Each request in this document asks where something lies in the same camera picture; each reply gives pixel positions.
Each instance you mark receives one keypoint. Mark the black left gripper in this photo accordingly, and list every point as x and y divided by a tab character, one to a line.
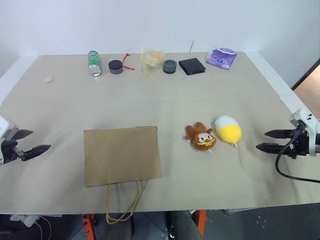
8	150

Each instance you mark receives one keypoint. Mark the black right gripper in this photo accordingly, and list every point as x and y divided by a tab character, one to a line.
301	145

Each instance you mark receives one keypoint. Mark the brown plush toy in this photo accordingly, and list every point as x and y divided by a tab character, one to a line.
202	140

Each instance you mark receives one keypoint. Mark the brown paper bag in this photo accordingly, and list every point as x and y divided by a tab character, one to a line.
120	155

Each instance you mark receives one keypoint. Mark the bagged bread bun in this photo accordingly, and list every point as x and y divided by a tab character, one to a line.
151	62

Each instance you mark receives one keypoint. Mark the yellow white plush toy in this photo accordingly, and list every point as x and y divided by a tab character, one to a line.
228	131

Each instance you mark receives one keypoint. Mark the white crumpled scrap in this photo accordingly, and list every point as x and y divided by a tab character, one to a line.
48	79

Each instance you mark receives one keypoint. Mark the white power adapter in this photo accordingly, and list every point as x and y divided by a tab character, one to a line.
26	219

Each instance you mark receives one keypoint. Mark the purple plastic packet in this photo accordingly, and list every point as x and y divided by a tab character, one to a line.
221	58

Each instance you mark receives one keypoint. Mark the clear bottle green label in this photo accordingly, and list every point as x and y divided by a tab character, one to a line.
94	62

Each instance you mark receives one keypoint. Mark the orange table leg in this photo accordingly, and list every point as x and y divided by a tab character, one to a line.
88	227
201	222

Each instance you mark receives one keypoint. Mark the beige table cover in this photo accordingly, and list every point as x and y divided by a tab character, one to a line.
175	100

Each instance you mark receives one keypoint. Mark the black wallet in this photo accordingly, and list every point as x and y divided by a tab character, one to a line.
192	66

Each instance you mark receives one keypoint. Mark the dark grey round container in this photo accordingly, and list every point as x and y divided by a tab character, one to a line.
170	67
115	67

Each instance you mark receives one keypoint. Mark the red zip tie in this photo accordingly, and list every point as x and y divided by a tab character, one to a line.
125	62

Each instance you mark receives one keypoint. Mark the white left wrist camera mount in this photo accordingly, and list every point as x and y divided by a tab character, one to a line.
7	127

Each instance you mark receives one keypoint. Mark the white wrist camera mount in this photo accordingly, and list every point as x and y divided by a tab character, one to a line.
7	127
306	120

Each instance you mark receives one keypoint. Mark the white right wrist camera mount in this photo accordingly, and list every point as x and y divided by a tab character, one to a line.
306	120

